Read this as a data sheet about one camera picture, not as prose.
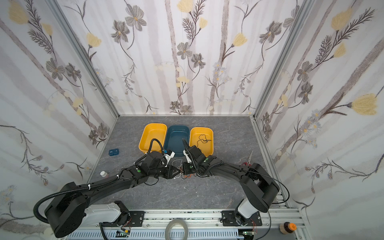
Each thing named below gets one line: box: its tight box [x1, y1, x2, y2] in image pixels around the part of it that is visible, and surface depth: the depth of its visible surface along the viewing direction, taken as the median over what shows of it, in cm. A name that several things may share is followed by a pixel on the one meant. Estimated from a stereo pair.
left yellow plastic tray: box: [138, 123, 168, 154], surface depth 109 cm
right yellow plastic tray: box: [189, 127, 214, 157], surface depth 106 cm
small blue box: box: [108, 148, 120, 157], surface depth 100 cm
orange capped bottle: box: [279, 222, 297, 235], surface depth 67 cm
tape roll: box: [164, 218, 189, 240], surface depth 70 cm
